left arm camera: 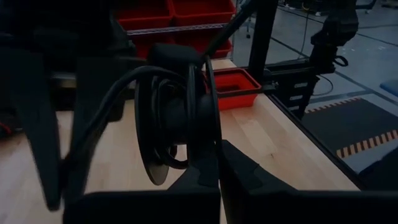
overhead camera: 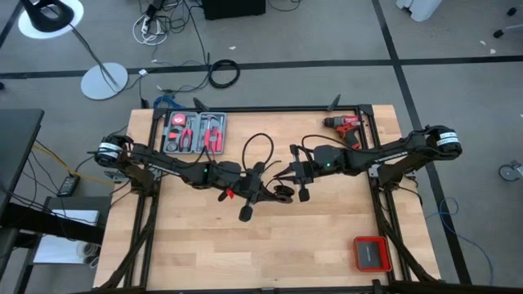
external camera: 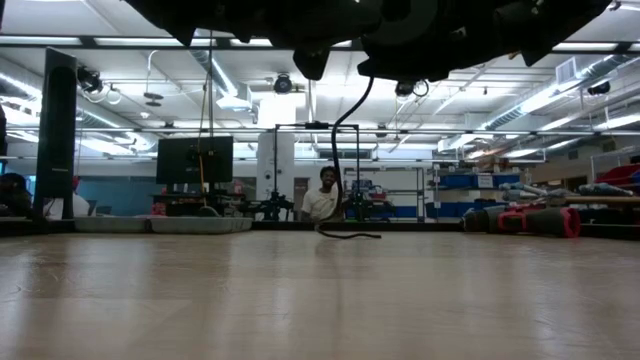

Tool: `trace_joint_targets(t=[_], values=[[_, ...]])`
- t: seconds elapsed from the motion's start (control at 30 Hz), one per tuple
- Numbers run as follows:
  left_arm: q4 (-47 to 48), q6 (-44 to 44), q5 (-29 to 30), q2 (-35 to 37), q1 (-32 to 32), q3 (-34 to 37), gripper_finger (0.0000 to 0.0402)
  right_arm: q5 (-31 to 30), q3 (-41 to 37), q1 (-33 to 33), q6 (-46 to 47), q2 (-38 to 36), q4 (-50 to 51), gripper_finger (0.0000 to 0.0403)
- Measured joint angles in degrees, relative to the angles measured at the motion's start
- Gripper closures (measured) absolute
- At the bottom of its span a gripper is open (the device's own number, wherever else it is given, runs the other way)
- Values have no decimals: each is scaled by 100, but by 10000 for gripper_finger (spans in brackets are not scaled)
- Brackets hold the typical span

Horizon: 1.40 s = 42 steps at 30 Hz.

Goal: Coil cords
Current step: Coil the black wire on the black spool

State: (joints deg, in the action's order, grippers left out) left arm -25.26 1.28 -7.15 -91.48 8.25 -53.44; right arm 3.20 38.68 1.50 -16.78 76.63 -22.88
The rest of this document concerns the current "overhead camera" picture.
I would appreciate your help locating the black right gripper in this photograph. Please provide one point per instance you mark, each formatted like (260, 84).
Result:
(302, 171)

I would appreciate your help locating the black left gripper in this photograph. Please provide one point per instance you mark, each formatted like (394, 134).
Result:
(251, 188)

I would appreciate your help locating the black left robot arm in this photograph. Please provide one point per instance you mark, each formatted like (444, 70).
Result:
(171, 165)

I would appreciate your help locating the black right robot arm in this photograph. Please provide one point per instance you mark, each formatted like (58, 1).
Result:
(384, 155)

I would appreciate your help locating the red tray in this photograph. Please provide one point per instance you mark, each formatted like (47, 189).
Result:
(356, 253)

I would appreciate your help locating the grey tool kit case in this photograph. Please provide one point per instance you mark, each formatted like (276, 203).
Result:
(196, 118)

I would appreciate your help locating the black rectangular box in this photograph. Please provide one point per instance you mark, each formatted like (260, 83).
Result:
(372, 254)

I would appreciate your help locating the red tape measure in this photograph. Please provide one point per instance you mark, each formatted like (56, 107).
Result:
(179, 119)

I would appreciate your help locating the large black box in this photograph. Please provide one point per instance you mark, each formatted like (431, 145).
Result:
(233, 8)

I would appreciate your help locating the white floor lamp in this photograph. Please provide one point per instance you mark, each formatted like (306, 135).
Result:
(104, 81)

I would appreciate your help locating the black power adapter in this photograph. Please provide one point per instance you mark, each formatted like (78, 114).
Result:
(68, 185)

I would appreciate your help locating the white plastic object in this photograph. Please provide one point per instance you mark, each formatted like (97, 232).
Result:
(421, 8)

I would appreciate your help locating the grey caster wheel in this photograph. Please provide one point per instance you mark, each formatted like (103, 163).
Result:
(508, 172)

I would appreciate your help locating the black desk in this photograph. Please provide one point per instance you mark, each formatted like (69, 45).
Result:
(16, 143)

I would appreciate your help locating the office chair base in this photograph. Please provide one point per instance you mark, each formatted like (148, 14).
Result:
(515, 28)

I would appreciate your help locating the black aluminium table frame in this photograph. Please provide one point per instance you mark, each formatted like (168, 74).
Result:
(286, 109)

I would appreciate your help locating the black frame clamp lever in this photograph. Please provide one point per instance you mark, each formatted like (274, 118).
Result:
(335, 102)
(200, 104)

